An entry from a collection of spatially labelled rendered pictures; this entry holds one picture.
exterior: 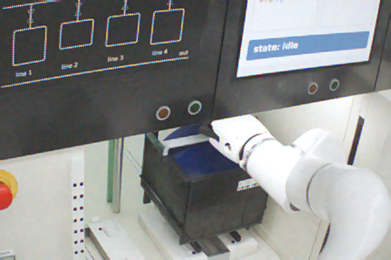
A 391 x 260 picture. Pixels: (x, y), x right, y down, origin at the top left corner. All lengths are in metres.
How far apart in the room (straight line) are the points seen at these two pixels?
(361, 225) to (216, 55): 0.32
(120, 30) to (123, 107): 0.12
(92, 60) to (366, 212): 0.40
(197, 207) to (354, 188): 0.58
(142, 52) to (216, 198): 0.58
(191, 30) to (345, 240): 0.35
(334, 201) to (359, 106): 0.41
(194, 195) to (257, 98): 0.39
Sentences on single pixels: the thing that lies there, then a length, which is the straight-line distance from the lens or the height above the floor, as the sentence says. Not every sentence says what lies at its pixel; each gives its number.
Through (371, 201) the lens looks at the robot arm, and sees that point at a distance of 0.86.
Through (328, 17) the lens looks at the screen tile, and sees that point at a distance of 1.05.
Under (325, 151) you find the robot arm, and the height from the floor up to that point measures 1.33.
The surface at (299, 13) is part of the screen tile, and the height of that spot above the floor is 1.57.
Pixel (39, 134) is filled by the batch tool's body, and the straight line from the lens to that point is 0.88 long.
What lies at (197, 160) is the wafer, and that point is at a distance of 1.47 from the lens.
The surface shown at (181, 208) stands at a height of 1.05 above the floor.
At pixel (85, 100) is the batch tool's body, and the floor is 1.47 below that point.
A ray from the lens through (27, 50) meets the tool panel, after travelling 0.82.
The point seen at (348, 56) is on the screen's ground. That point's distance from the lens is 1.12.
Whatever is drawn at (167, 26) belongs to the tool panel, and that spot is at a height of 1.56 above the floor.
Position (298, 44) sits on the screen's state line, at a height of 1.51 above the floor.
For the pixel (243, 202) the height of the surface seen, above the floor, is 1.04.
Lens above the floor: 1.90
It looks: 31 degrees down
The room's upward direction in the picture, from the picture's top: 8 degrees clockwise
